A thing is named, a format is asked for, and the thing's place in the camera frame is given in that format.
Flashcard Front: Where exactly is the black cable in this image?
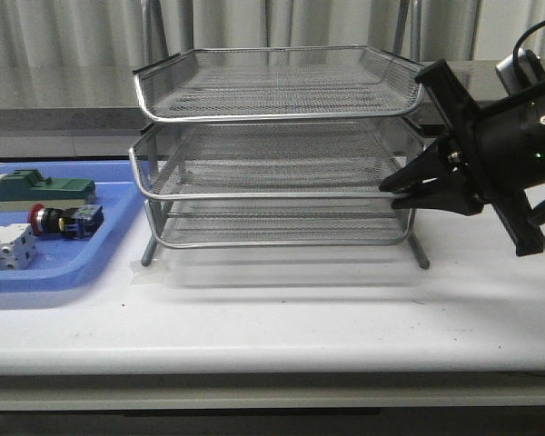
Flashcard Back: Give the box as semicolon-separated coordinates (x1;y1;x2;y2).
511;13;545;87

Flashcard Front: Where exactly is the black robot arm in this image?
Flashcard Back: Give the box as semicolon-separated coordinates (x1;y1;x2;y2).
379;50;545;256

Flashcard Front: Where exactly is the clear tape patch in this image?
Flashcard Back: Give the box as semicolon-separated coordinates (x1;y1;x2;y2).
130;259;173;286

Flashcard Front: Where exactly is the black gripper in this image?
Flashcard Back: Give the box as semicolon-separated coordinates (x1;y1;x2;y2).
379;60;545;256

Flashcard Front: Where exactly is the red emergency stop button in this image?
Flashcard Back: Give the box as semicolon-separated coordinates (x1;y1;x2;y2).
27;203;104;240

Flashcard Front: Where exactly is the white circuit breaker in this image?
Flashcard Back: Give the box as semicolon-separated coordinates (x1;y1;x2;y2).
0;223;36;271

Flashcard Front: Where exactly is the silver metal rack frame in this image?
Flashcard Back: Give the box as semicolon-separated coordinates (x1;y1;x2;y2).
138;0;432;271

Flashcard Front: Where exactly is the grey back counter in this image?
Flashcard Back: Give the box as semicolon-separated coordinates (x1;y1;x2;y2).
0;59;545;158

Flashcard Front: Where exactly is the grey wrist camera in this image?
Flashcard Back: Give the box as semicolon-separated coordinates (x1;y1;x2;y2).
495;49;545;95

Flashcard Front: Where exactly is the green and beige switch module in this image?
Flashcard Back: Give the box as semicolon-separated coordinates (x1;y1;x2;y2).
0;169;96;212

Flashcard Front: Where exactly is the silver mesh tray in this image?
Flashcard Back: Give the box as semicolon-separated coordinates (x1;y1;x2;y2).
134;45;423;124
129;118;423;200
144;198;415;250

